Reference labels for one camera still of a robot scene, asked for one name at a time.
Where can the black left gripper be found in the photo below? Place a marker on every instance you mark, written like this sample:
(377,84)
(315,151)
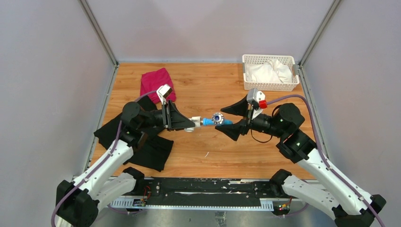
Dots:
(173,119)

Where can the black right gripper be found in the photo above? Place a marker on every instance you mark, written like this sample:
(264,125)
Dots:
(239,108)

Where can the blue water faucet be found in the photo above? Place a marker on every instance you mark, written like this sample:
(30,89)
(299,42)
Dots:
(217,119)

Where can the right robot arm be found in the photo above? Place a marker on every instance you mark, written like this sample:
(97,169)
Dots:
(340,199)

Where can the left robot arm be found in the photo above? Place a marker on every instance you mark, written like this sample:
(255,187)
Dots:
(112,156)

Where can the black cloth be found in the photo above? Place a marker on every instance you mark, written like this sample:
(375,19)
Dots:
(153,154)

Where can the magenta cloth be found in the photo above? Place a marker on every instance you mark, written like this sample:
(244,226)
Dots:
(151,81)

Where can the white plastic basket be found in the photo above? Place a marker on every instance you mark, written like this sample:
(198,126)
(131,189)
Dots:
(260,59)

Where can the white cloth in basket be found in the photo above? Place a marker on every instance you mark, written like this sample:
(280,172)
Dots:
(273,71)

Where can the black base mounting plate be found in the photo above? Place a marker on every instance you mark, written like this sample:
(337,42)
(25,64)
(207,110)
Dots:
(204,192)

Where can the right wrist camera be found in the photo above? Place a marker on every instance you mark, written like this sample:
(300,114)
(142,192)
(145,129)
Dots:
(257,100)

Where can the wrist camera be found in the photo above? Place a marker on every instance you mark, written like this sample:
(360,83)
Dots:
(257,100)
(163,93)

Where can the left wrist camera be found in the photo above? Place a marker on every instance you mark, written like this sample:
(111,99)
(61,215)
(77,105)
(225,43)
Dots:
(163,93)

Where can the aluminium frame rail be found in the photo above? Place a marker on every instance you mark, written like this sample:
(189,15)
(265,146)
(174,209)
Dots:
(81,200)

